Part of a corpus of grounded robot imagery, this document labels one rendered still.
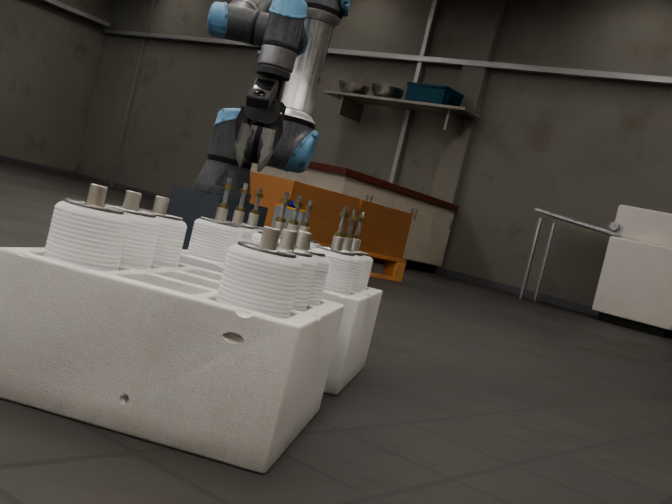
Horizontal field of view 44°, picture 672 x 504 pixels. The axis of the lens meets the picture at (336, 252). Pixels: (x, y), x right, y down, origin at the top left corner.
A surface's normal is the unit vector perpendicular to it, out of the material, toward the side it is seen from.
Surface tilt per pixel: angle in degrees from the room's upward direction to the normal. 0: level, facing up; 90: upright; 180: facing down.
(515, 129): 90
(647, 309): 90
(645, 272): 90
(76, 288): 90
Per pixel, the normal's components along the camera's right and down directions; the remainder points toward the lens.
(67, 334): -0.14, 0.00
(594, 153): -0.58, -0.11
